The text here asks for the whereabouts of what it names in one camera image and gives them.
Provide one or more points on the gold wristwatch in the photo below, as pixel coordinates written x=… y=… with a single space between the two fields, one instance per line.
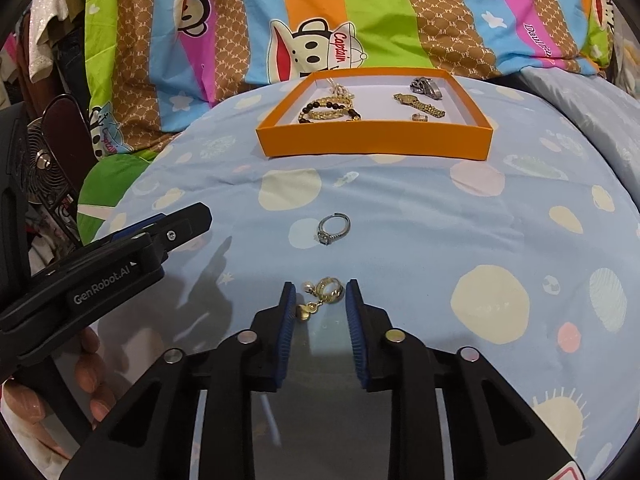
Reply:
x=422 y=105

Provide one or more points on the orange cardboard box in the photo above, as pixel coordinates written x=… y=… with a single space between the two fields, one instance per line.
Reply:
x=375 y=142

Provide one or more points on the small brown desk fan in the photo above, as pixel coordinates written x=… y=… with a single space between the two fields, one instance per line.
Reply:
x=47 y=165

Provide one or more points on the green round cushion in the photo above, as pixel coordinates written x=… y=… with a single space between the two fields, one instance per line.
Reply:
x=115 y=185

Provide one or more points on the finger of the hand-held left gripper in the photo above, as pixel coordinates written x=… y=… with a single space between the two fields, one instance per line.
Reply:
x=185 y=225

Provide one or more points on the floral patterned cloth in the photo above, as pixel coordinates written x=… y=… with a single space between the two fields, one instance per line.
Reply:
x=625 y=65

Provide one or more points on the dark brown chair back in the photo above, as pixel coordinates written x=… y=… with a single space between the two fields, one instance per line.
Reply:
x=65 y=125

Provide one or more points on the light blue planet bedsheet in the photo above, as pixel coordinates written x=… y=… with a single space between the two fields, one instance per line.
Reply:
x=425 y=240

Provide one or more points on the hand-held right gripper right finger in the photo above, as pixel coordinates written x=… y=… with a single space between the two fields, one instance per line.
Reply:
x=357 y=335

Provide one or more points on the white lace garment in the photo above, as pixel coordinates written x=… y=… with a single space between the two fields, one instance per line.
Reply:
x=45 y=35

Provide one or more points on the colourful striped monkey quilt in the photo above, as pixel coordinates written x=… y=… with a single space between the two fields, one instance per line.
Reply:
x=380 y=15

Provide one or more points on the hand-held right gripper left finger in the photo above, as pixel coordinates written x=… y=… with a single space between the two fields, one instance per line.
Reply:
x=282 y=335

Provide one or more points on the person's left hand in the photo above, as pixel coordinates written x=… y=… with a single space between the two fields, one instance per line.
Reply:
x=95 y=385

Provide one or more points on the gold earring with pendant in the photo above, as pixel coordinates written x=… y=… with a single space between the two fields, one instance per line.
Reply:
x=332 y=291

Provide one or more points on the pale blue pillow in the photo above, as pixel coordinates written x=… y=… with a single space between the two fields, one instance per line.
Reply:
x=585 y=105

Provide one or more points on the gold leaf bangle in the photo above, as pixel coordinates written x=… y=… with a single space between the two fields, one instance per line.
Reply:
x=325 y=115

